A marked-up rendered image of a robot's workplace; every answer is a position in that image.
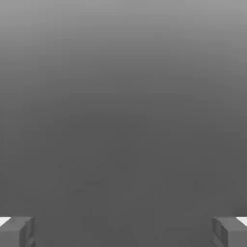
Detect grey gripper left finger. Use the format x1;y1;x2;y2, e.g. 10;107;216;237
0;216;36;247

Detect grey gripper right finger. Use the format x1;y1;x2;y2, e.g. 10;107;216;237
211;216;247;247

